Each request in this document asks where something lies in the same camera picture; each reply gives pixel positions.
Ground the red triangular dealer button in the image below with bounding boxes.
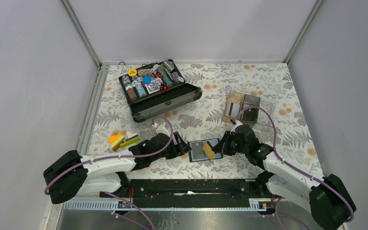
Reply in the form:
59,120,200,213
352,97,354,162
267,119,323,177
159,83,170,92

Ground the clear transparent card box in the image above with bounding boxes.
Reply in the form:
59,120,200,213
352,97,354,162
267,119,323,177
255,98,276,129

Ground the blue poker chip stack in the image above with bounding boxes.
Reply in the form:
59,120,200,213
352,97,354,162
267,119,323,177
135,84,147,98

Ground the black card holder wallet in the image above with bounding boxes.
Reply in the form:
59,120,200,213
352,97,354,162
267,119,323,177
188,138,223,162

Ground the black credit card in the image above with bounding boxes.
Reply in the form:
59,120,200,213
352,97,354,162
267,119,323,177
190,141,205,161

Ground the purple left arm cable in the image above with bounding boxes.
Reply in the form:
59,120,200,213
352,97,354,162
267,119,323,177
44,115,174,196

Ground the gold credit card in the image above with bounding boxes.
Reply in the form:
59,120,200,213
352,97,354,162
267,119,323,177
202,140,216,160

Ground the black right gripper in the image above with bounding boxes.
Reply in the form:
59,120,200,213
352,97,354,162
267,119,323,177
212,131,248,157

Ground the yellow round chip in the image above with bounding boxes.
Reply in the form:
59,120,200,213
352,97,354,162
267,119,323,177
128,69,138,77

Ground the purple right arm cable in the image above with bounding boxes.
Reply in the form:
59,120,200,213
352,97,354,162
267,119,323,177
230,106,356,223

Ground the brown poker chip stack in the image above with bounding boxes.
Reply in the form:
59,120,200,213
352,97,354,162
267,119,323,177
126,87,138,101

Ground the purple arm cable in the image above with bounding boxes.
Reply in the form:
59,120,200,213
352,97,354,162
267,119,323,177
230,106,356,223
44,115,174,196

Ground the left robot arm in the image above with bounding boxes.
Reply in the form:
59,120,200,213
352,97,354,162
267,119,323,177
43,122,192,204

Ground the black poker chip case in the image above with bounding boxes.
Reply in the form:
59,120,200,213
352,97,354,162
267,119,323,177
118,59,202,123

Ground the blue round dealer chip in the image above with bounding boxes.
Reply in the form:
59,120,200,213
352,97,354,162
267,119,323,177
142,75,152,84

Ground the green purple toy block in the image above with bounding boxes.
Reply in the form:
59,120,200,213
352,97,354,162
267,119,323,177
120,131,141,148

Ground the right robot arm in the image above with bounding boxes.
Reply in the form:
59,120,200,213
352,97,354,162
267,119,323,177
212,121,356,230

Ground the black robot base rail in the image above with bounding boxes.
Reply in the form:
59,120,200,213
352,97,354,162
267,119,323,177
111,179,279,200

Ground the blue playing card deck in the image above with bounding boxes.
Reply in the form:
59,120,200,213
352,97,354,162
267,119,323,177
145,79,162,94

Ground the smoky grey transparent card box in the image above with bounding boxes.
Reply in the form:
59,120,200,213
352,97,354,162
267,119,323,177
240,94,261,124

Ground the white striped card in box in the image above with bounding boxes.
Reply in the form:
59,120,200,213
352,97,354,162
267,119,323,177
227,103,240,117

